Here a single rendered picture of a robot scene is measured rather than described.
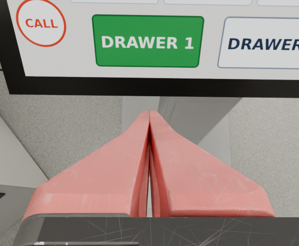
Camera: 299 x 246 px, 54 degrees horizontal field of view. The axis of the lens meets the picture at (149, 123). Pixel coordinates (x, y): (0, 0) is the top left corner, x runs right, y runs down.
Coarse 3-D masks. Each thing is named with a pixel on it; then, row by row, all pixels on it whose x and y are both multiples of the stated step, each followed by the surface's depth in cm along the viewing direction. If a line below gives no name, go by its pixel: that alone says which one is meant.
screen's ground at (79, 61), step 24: (72, 24) 25; (216, 24) 25; (24, 48) 26; (72, 48) 26; (216, 48) 26; (48, 72) 27; (72, 72) 27; (96, 72) 27; (120, 72) 27; (144, 72) 27; (168, 72) 27; (192, 72) 27; (216, 72) 27; (240, 72) 27; (264, 72) 27; (288, 72) 27
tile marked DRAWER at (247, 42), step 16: (224, 16) 24; (240, 16) 24; (256, 16) 24; (272, 16) 24; (224, 32) 25; (240, 32) 25; (256, 32) 25; (272, 32) 25; (288, 32) 25; (224, 48) 26; (240, 48) 26; (256, 48) 26; (272, 48) 26; (288, 48) 26; (224, 64) 27; (240, 64) 27; (256, 64) 27; (272, 64) 27; (288, 64) 27
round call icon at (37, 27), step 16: (16, 0) 24; (32, 0) 24; (48, 0) 24; (16, 16) 24; (32, 16) 24; (48, 16) 24; (64, 16) 24; (32, 32) 25; (48, 32) 25; (64, 32) 25; (48, 48) 26; (64, 48) 26
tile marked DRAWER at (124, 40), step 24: (96, 24) 25; (120, 24) 25; (144, 24) 25; (168, 24) 25; (192, 24) 25; (96, 48) 26; (120, 48) 26; (144, 48) 26; (168, 48) 26; (192, 48) 26
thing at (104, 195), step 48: (144, 144) 8; (48, 192) 6; (96, 192) 6; (144, 192) 11; (48, 240) 5; (96, 240) 5; (144, 240) 5; (192, 240) 5; (240, 240) 5; (288, 240) 5
